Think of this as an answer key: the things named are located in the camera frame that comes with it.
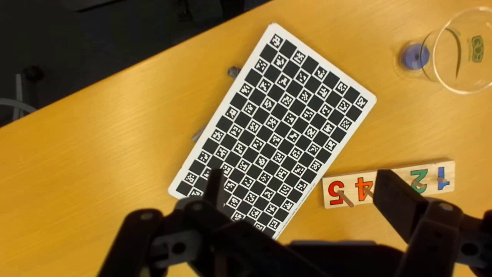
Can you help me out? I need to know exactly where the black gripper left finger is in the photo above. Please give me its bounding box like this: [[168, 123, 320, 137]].
[[97, 168, 309, 277]]

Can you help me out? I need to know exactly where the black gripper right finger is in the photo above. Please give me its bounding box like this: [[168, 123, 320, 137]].
[[372, 168, 492, 277]]

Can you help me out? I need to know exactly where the blue ring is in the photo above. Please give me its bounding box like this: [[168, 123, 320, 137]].
[[399, 42, 431, 72]]

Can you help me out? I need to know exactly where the wooden number peg board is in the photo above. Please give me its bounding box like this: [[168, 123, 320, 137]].
[[322, 160, 457, 211]]

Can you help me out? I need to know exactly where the black white checker calibration board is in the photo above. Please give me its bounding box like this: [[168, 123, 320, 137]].
[[168, 22, 379, 240]]

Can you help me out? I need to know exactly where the dark office chair base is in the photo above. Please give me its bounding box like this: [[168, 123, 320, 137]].
[[0, 65, 45, 128]]

